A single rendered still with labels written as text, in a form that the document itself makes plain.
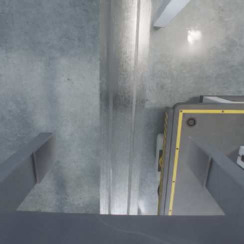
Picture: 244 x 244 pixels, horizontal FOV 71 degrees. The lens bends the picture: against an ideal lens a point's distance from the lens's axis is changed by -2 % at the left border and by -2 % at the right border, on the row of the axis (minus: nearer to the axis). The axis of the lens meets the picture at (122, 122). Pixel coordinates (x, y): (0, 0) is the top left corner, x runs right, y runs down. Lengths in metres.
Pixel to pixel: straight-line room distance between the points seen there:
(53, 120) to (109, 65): 0.88
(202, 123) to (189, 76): 0.37
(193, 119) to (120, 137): 0.53
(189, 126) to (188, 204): 0.39
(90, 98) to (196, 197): 0.74
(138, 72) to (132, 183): 0.17
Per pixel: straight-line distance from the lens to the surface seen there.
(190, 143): 0.17
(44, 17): 1.10
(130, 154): 0.26
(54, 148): 0.17
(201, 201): 0.96
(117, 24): 0.23
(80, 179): 1.22
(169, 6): 0.69
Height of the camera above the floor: 0.98
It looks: 74 degrees down
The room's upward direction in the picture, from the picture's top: 179 degrees clockwise
